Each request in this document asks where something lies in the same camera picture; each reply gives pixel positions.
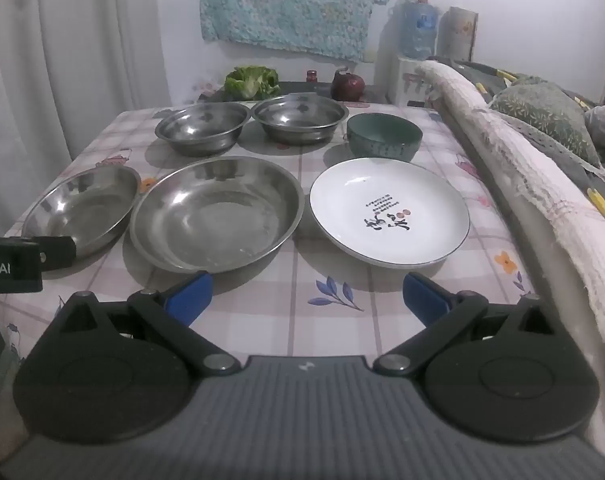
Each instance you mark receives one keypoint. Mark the green ceramic bowl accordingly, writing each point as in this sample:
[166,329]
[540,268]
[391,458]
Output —
[385,137]

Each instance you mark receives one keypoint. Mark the floral blue wall cloth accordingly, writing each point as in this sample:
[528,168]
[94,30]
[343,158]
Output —
[292,5]

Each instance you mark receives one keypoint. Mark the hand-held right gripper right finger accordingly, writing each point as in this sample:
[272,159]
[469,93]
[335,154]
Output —
[425,295]

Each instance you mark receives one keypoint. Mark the blue water bottle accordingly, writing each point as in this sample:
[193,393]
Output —
[418,25]

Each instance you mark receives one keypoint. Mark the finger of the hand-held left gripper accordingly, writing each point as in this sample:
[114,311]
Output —
[57,252]

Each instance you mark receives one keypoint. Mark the green lettuce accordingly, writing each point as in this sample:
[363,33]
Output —
[252,81]

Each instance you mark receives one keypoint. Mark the black low table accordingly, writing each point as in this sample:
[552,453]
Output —
[292,89]

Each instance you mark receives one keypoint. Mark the large round stainless steel plate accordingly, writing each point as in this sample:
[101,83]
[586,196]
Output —
[217,215]

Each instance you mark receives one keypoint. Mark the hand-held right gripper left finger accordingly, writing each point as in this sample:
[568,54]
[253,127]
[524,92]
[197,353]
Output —
[190,292]

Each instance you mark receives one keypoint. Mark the white fringed blanket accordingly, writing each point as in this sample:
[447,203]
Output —
[542,180]

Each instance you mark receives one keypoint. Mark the stainless steel bowl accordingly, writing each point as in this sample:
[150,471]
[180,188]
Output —
[300,117]
[202,127]

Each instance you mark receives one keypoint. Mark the white curtain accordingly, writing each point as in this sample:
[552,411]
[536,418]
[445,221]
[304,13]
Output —
[67,60]

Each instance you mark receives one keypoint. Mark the white ceramic plate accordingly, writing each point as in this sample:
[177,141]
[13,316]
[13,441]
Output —
[390,212]

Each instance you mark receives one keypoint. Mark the red onion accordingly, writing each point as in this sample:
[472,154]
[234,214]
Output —
[347,85]

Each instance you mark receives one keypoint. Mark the green patterned pillow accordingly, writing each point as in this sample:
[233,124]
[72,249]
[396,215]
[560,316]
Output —
[542,110]

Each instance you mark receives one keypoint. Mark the oval stainless steel plate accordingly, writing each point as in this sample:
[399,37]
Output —
[80,215]

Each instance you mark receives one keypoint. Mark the white water dispenser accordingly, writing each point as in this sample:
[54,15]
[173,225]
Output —
[407,82]

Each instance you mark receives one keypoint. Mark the floral white roll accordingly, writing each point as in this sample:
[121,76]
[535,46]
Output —
[458,32]

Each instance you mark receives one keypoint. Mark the dark grey bedding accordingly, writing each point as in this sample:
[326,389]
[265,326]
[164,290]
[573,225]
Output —
[602,210]

